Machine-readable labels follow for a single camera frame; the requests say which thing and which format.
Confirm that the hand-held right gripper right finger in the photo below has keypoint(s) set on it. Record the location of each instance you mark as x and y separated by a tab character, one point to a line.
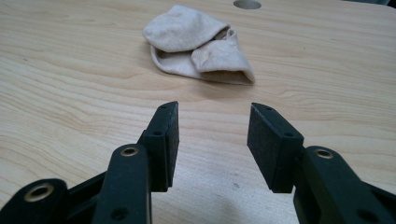
271	152

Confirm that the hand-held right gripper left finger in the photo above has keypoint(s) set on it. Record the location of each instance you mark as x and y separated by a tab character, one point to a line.
163	146

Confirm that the beige sock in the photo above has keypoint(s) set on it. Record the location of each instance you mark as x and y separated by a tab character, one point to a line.
183	34

